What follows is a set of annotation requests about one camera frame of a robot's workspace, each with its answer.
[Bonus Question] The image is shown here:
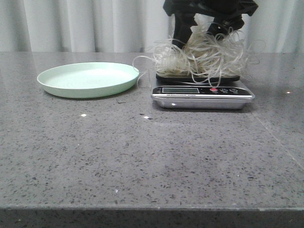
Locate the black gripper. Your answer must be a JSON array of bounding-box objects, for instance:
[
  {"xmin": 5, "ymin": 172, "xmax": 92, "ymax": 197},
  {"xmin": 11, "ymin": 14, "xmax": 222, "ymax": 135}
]
[{"xmin": 163, "ymin": 0, "xmax": 258, "ymax": 49}]

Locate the white vermicelli noodle bundle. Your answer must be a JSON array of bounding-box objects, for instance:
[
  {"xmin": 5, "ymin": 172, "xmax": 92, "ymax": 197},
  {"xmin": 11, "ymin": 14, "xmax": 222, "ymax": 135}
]
[{"xmin": 139, "ymin": 14, "xmax": 265, "ymax": 80}]

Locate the black silver kitchen scale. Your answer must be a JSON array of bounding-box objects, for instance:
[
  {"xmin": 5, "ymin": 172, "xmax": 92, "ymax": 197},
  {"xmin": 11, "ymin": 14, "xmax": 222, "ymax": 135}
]
[{"xmin": 151, "ymin": 73, "xmax": 255, "ymax": 110}]

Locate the light green round plate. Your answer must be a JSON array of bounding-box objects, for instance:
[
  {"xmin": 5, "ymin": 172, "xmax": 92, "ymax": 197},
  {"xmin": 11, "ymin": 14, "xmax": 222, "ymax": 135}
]
[{"xmin": 37, "ymin": 62, "xmax": 139, "ymax": 99}]

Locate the white pleated curtain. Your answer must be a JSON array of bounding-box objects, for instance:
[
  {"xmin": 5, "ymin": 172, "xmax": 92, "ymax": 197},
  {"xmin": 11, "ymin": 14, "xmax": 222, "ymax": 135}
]
[{"xmin": 0, "ymin": 0, "xmax": 304, "ymax": 53}]

